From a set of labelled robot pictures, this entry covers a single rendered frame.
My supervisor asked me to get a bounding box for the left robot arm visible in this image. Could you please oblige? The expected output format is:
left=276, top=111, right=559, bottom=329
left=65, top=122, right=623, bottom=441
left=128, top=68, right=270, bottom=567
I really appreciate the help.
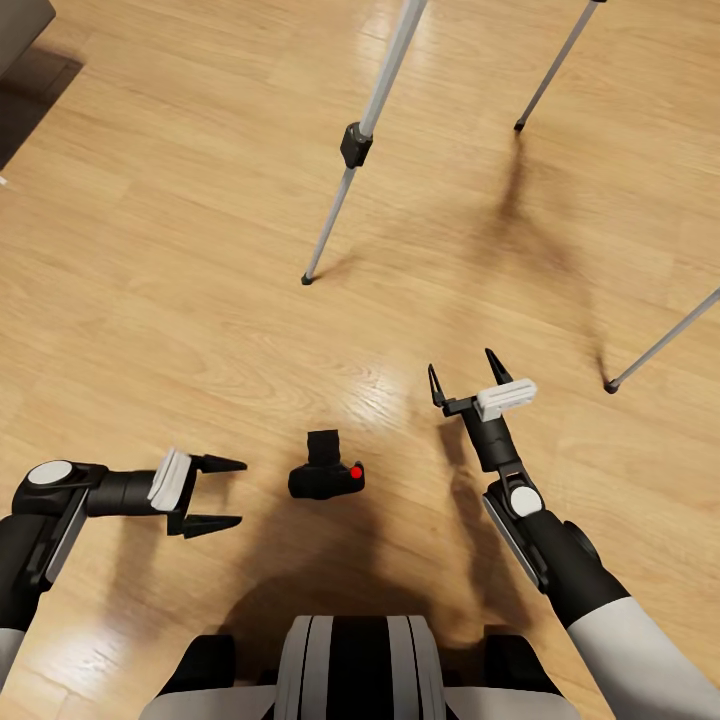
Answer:
left=0, top=448, right=247, bottom=693

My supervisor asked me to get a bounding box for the robot trunk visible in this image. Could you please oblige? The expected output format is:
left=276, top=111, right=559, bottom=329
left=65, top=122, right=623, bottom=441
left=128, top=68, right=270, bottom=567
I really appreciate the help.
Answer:
left=274, top=616, right=446, bottom=720

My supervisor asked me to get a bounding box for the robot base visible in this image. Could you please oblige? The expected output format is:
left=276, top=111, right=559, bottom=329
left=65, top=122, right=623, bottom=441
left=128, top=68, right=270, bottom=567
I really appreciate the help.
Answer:
left=138, top=635, right=582, bottom=720

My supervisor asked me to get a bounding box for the digital camera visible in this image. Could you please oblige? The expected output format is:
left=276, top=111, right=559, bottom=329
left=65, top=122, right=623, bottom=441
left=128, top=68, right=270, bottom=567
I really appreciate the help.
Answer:
left=288, top=429, right=365, bottom=501

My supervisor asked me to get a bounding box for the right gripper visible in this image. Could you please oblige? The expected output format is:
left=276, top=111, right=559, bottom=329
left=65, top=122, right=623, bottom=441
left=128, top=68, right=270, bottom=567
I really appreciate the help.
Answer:
left=428, top=348, right=515, bottom=449

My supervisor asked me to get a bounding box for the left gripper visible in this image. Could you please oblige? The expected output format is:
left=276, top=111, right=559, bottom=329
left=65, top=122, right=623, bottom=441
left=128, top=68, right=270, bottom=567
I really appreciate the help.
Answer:
left=121, top=455, right=247, bottom=539

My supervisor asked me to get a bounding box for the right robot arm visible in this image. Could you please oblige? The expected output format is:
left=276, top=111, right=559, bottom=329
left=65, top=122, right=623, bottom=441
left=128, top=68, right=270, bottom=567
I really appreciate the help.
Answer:
left=428, top=348, right=720, bottom=720

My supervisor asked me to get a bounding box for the camera tripod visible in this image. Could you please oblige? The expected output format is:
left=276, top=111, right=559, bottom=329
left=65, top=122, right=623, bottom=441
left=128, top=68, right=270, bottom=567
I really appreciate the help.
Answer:
left=302, top=0, right=720, bottom=394

